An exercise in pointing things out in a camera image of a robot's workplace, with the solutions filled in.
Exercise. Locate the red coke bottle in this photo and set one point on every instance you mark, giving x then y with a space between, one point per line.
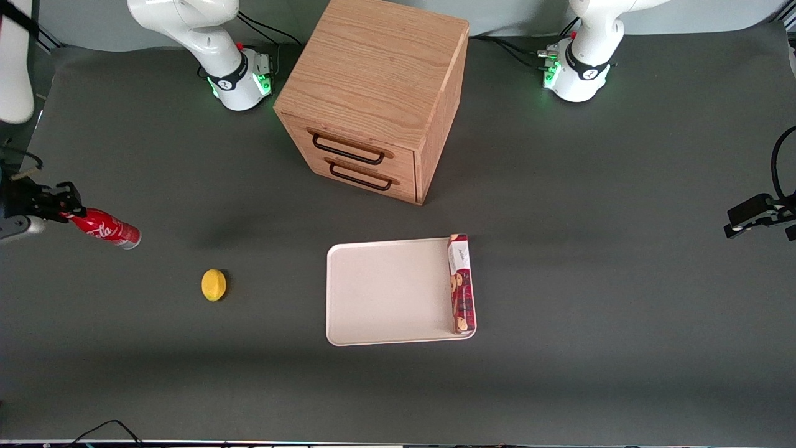
109 230

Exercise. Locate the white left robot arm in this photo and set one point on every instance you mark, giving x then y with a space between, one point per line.
587 59

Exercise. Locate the wooden drawer cabinet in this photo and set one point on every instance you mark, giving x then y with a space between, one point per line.
373 68

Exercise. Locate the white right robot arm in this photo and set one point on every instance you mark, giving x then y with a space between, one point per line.
205 31

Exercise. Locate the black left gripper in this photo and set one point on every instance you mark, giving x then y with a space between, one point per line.
755 211

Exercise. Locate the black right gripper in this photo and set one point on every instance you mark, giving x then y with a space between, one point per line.
18 201

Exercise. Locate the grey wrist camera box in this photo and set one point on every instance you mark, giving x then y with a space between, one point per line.
15 228

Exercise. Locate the yellow lemon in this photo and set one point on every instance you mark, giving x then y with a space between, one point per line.
214 285

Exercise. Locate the wooden drawer front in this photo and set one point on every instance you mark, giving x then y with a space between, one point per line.
373 177
348 140

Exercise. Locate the red cookie box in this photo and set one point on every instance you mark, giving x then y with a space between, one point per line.
461 286

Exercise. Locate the white plastic tray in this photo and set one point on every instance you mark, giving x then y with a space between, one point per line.
385 292

